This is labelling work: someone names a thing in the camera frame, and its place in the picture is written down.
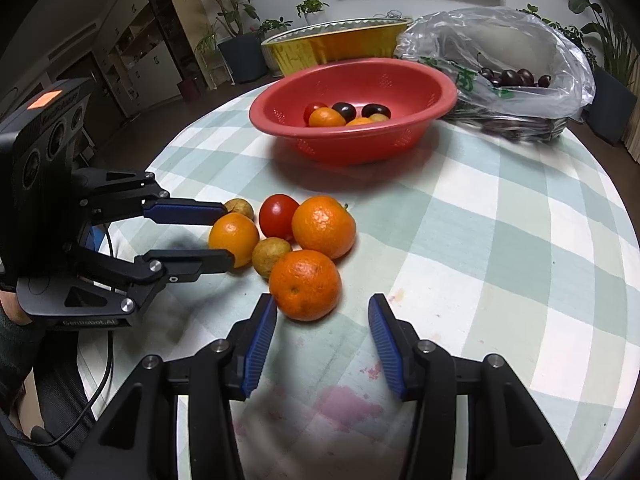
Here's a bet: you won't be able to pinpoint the gold foil tray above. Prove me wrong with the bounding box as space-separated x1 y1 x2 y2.
261 17 413 78

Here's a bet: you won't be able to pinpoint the red colander bowl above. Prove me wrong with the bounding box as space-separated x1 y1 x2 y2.
248 57 459 166

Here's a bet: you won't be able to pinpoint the black cable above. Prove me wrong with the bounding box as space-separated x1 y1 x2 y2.
7 227 116 448

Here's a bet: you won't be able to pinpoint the tall potted plant dark pot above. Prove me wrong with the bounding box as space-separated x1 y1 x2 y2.
182 0 271 86

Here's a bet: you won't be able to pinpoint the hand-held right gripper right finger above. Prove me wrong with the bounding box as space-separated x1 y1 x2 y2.
367 292 583 480

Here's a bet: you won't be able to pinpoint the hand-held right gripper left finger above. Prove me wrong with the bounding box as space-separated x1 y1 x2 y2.
65 292 278 480

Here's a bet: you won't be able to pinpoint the low leafy potted plant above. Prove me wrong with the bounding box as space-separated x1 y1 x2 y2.
257 19 293 41

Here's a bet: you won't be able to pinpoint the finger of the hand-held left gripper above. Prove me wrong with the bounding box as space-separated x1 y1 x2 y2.
75 169 228 228
64 242 236 322

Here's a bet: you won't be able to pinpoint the clear plastic bag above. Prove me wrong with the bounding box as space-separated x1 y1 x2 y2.
395 7 597 142

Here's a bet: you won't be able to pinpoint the small potted plant white pot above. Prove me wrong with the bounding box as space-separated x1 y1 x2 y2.
296 0 331 25

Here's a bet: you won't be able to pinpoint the bushy potted plant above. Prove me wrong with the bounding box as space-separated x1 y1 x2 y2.
517 4 586 53

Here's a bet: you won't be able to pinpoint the person's left forearm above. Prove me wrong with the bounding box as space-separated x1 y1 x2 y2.
0 287 51 401

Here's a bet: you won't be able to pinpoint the pile of dark cherries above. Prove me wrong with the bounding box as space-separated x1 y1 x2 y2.
450 67 556 138

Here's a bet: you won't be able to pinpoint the large-leaf potted plant dark pot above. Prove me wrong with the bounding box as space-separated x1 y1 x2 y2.
565 0 640 148

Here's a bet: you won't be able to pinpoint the large orange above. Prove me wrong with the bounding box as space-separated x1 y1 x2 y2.
291 195 357 261
269 249 343 322

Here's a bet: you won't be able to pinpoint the wooden display cabinet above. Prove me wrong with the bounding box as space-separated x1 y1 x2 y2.
10 0 183 126

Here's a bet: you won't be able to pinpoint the green checked tablecloth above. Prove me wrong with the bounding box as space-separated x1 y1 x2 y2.
82 67 640 480

